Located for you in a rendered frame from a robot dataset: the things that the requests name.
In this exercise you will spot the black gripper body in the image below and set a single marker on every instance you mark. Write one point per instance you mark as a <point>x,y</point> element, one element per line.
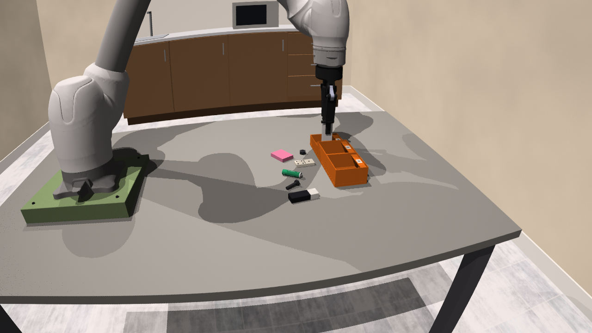
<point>329,76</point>

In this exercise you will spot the pink rectangular block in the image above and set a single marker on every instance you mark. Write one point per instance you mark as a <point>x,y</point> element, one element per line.
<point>281,155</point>

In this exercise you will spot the black and white eraser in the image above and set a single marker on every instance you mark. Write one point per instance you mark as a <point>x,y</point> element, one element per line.
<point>305,195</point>

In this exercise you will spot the black bolt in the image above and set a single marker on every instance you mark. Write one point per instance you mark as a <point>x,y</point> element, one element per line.
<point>296,182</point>

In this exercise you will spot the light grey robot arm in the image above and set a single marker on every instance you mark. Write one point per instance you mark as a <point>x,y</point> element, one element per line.
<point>83,110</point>

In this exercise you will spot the orange rack of bins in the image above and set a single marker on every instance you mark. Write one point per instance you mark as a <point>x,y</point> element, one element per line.
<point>339,159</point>

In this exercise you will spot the green battery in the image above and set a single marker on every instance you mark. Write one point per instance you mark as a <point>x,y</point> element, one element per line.
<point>291,173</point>

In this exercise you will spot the white domino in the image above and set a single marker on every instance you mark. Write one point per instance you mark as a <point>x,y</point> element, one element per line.
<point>303,163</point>

